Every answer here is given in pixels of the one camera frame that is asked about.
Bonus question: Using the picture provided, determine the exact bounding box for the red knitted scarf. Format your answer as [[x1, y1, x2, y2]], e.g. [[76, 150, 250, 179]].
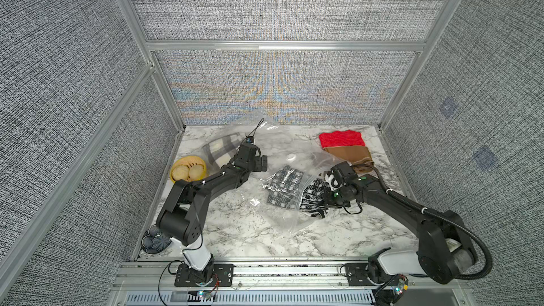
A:
[[318, 130, 366, 148]]

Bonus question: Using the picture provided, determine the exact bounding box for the aluminium right corner post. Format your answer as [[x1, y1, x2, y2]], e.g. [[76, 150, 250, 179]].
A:
[[378, 0, 462, 133]]

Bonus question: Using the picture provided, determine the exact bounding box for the white steamed bun left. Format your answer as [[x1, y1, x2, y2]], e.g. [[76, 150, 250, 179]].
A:
[[171, 165, 189, 182]]

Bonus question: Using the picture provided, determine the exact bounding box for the aluminium front rail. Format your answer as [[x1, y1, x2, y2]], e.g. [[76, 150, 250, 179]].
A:
[[112, 258, 468, 292]]

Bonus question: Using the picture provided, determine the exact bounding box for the yellow rimmed bamboo steamer basket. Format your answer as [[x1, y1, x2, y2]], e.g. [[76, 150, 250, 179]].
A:
[[170, 155, 207, 183]]

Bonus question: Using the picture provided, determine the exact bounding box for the clear plastic vacuum bag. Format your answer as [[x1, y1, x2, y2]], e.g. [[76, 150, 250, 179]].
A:
[[199, 110, 340, 233]]

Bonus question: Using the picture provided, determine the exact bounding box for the grey cream plaid scarf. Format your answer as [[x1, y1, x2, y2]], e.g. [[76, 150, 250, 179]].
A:
[[203, 133, 245, 171]]

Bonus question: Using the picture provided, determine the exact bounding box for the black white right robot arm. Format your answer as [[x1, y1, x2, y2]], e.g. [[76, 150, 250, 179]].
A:
[[324, 162, 493, 285]]

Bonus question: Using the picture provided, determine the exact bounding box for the aluminium frame corner post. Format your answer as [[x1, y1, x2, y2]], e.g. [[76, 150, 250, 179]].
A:
[[116, 0, 186, 133]]

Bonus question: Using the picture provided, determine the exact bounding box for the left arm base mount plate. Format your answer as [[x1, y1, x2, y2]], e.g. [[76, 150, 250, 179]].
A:
[[174, 263, 235, 288]]

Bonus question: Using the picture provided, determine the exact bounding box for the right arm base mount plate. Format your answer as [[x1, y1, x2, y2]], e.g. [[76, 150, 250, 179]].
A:
[[344, 263, 383, 286]]

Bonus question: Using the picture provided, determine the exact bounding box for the white steamed bun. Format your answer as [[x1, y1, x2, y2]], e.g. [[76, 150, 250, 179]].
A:
[[188, 164, 206, 181], [171, 165, 189, 182]]

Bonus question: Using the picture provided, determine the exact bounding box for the dark grey round object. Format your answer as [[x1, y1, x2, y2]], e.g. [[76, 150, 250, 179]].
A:
[[141, 225, 171, 254]]

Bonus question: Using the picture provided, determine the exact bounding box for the white steamed bun right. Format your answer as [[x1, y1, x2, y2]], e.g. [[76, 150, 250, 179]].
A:
[[188, 164, 206, 181]]

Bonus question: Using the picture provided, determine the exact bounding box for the black white houndstooth scarf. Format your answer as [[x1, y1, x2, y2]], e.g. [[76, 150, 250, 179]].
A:
[[263, 165, 331, 219]]

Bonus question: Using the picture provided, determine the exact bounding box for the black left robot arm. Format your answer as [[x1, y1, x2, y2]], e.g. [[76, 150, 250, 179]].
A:
[[156, 136, 268, 274]]

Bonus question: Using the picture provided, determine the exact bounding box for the brown striped fringed scarf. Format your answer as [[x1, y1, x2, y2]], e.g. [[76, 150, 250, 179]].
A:
[[324, 145, 375, 166]]

